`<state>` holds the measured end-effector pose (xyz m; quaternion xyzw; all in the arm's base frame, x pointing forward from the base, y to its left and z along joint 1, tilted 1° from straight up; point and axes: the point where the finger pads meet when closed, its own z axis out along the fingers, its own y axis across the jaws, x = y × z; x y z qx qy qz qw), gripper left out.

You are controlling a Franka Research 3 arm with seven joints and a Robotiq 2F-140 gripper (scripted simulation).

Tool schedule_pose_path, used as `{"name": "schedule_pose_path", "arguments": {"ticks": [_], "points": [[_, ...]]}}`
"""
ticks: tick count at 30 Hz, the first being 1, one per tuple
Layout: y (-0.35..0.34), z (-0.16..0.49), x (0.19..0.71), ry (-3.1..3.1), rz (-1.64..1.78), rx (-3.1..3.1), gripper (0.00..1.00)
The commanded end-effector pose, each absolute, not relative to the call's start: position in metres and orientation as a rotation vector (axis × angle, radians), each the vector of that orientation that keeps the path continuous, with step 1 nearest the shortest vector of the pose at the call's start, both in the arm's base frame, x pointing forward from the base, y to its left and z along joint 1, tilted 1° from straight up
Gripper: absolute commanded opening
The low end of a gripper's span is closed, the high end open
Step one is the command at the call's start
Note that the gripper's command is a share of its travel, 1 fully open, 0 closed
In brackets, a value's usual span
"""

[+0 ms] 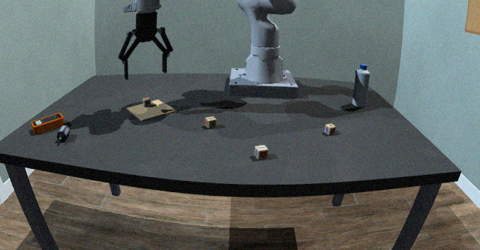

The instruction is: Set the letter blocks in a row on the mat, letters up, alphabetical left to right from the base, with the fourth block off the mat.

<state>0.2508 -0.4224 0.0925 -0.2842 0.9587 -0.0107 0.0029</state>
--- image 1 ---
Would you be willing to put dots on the beige mat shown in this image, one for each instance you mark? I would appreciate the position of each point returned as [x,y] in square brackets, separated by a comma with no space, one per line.
[157,108]

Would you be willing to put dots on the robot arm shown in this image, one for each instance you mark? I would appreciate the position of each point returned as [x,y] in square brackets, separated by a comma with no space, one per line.
[263,65]

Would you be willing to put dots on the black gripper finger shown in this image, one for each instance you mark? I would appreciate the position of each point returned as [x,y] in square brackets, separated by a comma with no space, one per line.
[165,51]
[128,53]

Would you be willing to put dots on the orange digital multimeter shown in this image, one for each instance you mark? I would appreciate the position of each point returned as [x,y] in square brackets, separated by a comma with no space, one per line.
[48,123]

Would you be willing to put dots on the grey bottle with blue cap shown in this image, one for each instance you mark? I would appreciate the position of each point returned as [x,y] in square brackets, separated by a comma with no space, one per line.
[360,94]

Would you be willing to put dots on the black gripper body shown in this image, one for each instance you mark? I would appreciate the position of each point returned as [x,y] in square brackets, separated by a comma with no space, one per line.
[146,23]

